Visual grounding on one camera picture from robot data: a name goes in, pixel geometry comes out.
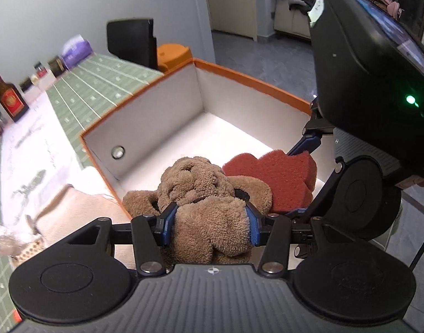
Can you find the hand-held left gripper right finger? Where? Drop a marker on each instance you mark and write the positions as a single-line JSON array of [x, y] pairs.
[[252, 227]]

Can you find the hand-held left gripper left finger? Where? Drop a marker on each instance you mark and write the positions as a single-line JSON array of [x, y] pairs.
[[170, 223]]

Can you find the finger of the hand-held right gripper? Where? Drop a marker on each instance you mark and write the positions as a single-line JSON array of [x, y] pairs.
[[309, 142], [328, 187]]

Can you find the brown plush toy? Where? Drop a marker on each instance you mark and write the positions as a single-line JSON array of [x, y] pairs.
[[205, 222]]

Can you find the red flower-shaped sponge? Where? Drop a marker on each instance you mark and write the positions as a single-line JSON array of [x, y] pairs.
[[284, 177]]

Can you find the orange cardboard box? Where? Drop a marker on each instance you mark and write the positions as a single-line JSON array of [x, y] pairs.
[[156, 111]]

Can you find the clear plastic bag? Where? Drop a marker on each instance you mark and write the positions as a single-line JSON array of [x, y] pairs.
[[2, 242]]

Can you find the cream sofa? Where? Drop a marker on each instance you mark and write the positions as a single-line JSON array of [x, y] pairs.
[[291, 20]]

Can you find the cream door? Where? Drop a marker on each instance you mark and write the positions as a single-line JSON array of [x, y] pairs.
[[232, 3]]

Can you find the green and white checked tablecloth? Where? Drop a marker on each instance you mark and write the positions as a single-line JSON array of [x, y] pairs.
[[94, 86]]

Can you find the orange box lid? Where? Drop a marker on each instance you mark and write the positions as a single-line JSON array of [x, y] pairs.
[[173, 55]]

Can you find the black chair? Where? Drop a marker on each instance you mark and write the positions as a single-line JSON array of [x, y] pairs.
[[130, 41]]

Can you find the white small box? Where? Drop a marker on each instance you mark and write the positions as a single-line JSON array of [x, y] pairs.
[[36, 88]]

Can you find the dark glass jar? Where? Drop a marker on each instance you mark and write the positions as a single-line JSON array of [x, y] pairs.
[[56, 66]]

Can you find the purple tissue pack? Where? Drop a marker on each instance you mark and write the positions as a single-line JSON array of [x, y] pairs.
[[76, 50]]

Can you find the small red-label jar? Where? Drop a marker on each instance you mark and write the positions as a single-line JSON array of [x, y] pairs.
[[40, 70]]

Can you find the small dark-lidded jar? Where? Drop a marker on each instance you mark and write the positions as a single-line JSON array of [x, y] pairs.
[[24, 84]]

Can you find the brown liquor bottle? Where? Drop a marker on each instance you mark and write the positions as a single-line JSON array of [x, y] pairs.
[[9, 99]]

